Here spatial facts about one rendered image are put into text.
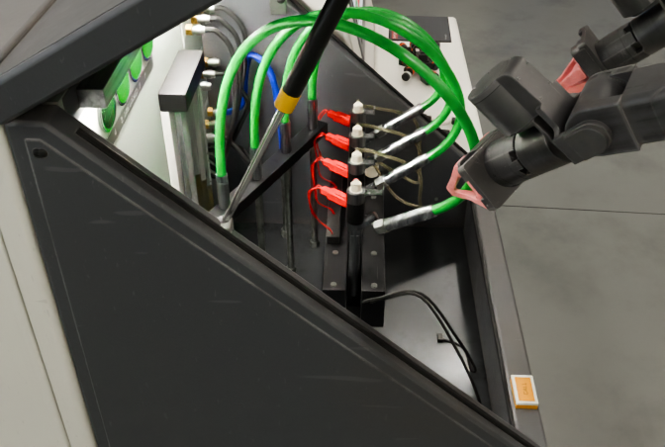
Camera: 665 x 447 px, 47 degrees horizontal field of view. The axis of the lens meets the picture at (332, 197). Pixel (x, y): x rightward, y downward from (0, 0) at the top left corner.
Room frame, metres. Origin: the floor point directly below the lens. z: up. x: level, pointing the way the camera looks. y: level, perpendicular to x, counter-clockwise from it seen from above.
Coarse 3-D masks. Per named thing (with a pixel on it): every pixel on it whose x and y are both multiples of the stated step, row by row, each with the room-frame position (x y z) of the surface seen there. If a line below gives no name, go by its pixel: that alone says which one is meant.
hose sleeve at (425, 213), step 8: (424, 208) 0.81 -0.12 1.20; (392, 216) 0.83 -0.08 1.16; (400, 216) 0.82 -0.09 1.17; (408, 216) 0.81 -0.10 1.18; (416, 216) 0.80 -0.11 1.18; (424, 216) 0.80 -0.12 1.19; (432, 216) 0.80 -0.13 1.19; (384, 224) 0.82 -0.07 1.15; (392, 224) 0.82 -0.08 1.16; (400, 224) 0.81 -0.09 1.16; (408, 224) 0.81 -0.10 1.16
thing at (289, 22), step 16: (304, 16) 0.88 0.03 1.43; (256, 32) 0.90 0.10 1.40; (272, 32) 0.89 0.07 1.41; (352, 32) 0.85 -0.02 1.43; (368, 32) 0.84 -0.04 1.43; (240, 48) 0.91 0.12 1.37; (384, 48) 0.83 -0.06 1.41; (400, 48) 0.82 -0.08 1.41; (416, 64) 0.81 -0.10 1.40; (224, 80) 0.92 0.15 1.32; (432, 80) 0.80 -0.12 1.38; (224, 96) 0.92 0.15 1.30; (448, 96) 0.80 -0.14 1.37; (224, 112) 0.93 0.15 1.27; (464, 112) 0.79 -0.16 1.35; (224, 128) 0.93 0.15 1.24; (464, 128) 0.79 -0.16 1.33; (224, 144) 0.93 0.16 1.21; (224, 160) 0.93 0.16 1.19; (224, 176) 0.93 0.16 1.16; (432, 208) 0.80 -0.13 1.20; (448, 208) 0.79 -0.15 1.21
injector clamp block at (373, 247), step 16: (368, 208) 1.09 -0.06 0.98; (368, 240) 1.00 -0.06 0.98; (384, 240) 1.00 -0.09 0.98; (336, 256) 0.96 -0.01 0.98; (368, 256) 0.96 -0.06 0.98; (384, 256) 0.96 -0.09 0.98; (336, 272) 0.92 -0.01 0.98; (368, 272) 0.92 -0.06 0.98; (384, 272) 0.92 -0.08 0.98; (336, 288) 0.88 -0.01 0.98; (368, 288) 0.88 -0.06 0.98; (384, 288) 0.88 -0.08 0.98; (352, 304) 1.00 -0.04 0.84; (368, 304) 0.88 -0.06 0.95; (384, 304) 0.88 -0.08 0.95; (368, 320) 0.88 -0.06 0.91
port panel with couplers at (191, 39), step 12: (180, 24) 1.12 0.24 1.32; (192, 24) 1.19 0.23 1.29; (204, 24) 1.18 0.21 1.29; (192, 36) 1.18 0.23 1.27; (192, 48) 1.17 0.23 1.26; (216, 60) 1.23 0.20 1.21; (204, 72) 1.18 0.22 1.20; (204, 84) 1.13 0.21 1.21; (204, 96) 1.21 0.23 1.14; (204, 108) 1.20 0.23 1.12
